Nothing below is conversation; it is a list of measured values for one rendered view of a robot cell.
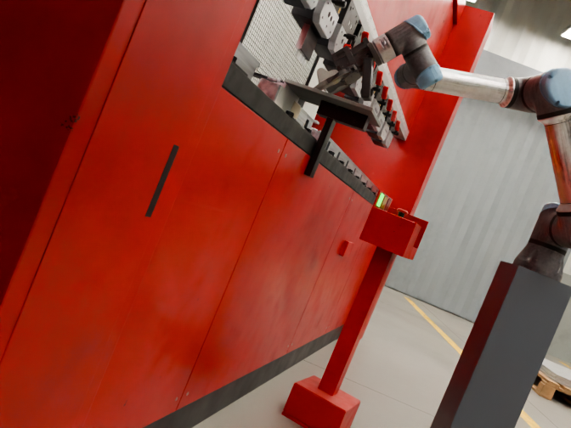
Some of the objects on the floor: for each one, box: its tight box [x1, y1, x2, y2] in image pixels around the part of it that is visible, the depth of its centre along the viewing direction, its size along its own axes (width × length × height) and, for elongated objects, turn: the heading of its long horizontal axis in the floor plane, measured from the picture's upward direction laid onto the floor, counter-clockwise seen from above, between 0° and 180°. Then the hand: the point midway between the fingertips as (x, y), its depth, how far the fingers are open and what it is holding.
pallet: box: [532, 371, 571, 405], centre depth 513 cm, size 120×82×14 cm
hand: (318, 94), depth 165 cm, fingers open, 5 cm apart
